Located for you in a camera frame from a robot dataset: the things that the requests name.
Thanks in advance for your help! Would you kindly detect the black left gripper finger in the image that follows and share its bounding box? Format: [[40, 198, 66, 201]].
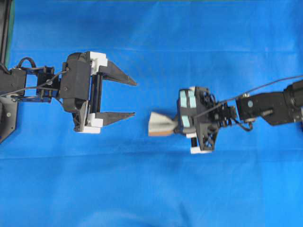
[[98, 61, 137, 86], [95, 112, 135, 126]]

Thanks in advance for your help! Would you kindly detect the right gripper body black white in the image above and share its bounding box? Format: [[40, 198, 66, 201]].
[[174, 87, 219, 154]]

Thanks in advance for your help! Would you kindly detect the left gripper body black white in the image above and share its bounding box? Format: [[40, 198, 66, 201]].
[[60, 52, 108, 134]]

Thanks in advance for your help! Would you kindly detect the brown and grey sponge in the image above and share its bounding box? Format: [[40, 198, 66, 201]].
[[148, 112, 178, 136]]

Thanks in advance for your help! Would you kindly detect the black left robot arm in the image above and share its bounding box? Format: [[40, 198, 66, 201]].
[[0, 52, 137, 134]]

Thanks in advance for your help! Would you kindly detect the blue table cloth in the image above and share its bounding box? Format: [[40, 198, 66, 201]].
[[0, 0, 303, 227]]

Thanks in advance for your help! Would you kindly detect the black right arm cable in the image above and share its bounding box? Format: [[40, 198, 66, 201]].
[[194, 75, 303, 131]]

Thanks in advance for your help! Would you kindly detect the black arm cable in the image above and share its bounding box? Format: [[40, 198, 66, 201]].
[[0, 57, 69, 97], [194, 75, 303, 131]]

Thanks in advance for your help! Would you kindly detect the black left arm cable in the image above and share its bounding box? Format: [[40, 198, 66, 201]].
[[0, 57, 69, 97]]

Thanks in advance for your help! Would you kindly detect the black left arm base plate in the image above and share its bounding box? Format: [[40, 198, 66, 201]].
[[0, 96, 18, 143]]

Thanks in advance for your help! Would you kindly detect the black aluminium table frame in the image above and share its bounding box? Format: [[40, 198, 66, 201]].
[[0, 0, 12, 64]]

